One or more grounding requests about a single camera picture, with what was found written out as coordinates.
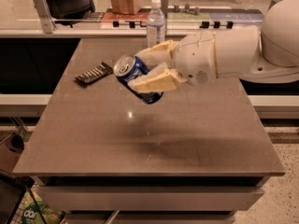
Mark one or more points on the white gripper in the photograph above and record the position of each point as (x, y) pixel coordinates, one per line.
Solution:
(194, 60)

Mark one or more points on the green chip bag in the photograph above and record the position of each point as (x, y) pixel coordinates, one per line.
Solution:
(36, 211)

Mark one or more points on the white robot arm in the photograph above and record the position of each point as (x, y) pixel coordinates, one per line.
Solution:
(261, 54)

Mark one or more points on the black snack bar wrapper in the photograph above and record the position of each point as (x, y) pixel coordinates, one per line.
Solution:
(94, 74)

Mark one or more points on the black wire basket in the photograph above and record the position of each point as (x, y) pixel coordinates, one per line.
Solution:
(12, 190)

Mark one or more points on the blue pepsi can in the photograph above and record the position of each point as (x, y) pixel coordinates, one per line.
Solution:
(127, 68)

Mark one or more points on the black office chair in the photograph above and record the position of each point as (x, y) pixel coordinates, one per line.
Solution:
(69, 12)

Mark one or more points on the left metal rail bracket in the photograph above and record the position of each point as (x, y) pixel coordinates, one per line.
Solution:
(46, 20)

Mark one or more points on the clear plastic water bottle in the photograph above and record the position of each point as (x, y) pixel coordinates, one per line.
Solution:
(155, 24)

